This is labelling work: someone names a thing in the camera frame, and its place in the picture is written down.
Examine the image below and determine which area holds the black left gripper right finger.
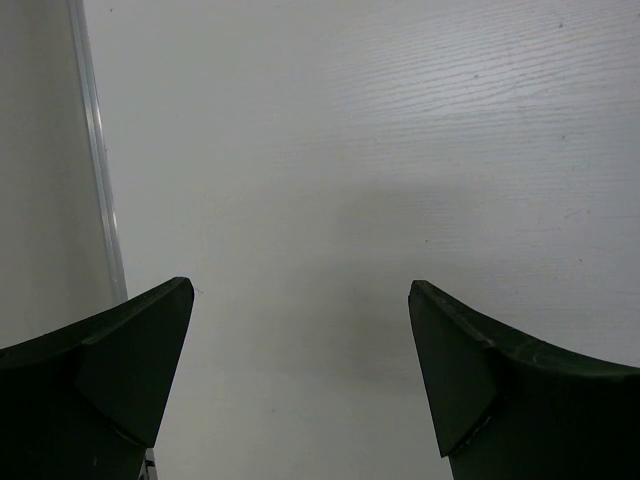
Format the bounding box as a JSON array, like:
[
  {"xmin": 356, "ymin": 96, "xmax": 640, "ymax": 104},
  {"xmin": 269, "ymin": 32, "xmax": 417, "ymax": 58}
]
[{"xmin": 408, "ymin": 280, "xmax": 639, "ymax": 479}]

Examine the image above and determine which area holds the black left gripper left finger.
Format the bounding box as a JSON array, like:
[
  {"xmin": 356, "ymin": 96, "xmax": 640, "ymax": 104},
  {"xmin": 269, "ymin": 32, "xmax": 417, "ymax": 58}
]
[{"xmin": 1, "ymin": 277, "xmax": 194, "ymax": 479}]

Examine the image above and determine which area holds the aluminium left table rail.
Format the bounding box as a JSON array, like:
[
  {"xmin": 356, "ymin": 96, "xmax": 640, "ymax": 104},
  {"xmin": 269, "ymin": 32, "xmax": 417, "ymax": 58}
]
[{"xmin": 67, "ymin": 0, "xmax": 128, "ymax": 303}]

